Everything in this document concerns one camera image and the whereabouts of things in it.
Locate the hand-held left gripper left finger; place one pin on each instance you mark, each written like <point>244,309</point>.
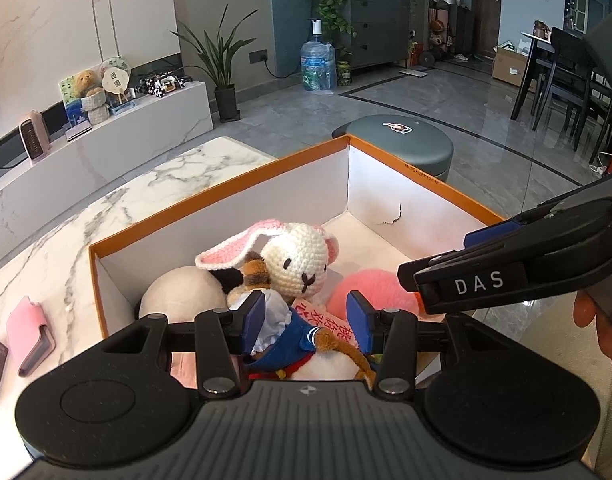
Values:
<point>252,321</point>

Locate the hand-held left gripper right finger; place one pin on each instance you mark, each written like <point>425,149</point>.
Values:
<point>358,325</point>

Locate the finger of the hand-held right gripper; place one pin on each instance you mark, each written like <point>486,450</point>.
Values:
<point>475,285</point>
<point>490,236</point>

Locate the bear plush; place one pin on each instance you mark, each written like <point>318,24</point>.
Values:
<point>291,340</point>

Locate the pink fluffy ball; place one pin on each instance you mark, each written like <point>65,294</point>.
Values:
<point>375,285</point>

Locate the white crochet bunny plush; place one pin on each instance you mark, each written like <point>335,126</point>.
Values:
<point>296,255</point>

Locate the orange-edged white box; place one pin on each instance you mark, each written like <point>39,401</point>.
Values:
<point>385,180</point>

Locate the person's right hand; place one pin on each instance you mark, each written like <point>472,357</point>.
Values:
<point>583,312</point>

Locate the pink card with red print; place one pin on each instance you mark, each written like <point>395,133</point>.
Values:
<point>331,322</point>

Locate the white calico cat plush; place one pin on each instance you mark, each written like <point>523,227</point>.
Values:
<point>181,292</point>

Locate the round grey stool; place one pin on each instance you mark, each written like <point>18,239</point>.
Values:
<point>410,152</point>

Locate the brown cardboard carton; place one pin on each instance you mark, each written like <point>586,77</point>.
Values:
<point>508,67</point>

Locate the black dining chair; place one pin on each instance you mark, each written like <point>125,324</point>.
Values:
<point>570,70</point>

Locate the white floor scale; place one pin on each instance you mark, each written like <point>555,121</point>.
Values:
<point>413,73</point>

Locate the beige sofa cushion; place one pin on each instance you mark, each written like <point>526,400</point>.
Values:
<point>610,435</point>

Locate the black dining table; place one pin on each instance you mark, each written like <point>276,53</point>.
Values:
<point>535,42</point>

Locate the brown plush toy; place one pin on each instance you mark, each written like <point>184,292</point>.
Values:
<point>436,32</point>

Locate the white marble TV cabinet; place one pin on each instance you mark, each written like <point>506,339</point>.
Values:
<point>111,160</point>

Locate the potted green plant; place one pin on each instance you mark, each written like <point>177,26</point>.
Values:
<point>226,102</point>

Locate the dark wooden door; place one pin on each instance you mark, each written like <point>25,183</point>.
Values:
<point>487,15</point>

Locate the pink leather key wallet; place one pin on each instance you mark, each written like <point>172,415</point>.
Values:
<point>28,330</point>

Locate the blue water bottle with pump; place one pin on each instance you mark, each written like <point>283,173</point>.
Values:
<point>317,67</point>

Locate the dark grey dresser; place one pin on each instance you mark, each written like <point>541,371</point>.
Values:
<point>380,20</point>

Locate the black and white toy car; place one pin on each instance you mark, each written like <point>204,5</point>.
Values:
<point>161,86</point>

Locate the white flat box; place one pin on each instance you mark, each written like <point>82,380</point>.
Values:
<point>78,132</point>

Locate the round white hand fan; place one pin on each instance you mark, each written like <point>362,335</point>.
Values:
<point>117,80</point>

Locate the illustrated standing card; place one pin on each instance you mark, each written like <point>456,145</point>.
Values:
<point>70,102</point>

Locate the pink space heater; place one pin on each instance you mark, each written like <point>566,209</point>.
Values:
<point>35,135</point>

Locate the brown teddy bear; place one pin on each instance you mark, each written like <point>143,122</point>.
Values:
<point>88,82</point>

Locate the black wall socket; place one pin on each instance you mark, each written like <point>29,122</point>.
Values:
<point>258,56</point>

